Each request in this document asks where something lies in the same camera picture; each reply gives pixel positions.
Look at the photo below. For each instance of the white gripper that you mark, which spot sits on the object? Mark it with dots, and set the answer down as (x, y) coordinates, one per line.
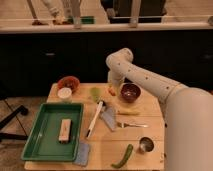
(115, 79)

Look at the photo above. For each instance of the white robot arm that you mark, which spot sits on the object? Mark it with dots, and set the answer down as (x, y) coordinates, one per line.
(188, 113)

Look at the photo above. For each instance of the dark purple bowl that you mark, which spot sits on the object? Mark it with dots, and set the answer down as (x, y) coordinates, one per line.
(130, 92)

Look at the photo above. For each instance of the orange bowl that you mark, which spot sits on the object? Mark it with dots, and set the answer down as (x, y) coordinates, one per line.
(71, 82)

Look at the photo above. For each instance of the yellow banana toy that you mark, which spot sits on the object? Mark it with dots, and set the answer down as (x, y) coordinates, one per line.
(127, 112)

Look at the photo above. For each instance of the silver fork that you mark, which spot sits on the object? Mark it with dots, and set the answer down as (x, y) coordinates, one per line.
(123, 125)

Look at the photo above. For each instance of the white cup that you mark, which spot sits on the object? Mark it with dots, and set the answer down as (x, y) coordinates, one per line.
(64, 94)

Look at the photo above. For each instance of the green box on counter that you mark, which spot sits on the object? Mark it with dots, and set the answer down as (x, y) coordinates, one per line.
(84, 20)

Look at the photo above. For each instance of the wooden block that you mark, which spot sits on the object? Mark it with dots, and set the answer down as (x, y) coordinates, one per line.
(65, 128)

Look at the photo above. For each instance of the metal cup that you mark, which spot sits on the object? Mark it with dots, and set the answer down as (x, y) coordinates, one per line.
(146, 145)

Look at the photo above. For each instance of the green chili pepper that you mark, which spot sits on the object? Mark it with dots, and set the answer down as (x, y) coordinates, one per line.
(125, 157)

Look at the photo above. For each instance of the blue sponge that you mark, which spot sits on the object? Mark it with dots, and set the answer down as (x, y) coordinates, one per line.
(82, 154)

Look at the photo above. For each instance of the green plastic tray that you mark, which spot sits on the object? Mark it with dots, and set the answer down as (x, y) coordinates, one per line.
(43, 141)

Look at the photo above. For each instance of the black chair base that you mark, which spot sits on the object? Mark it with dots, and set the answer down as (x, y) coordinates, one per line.
(7, 121)

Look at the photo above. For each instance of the white handled knife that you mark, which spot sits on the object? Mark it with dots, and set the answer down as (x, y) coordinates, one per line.
(107, 114)

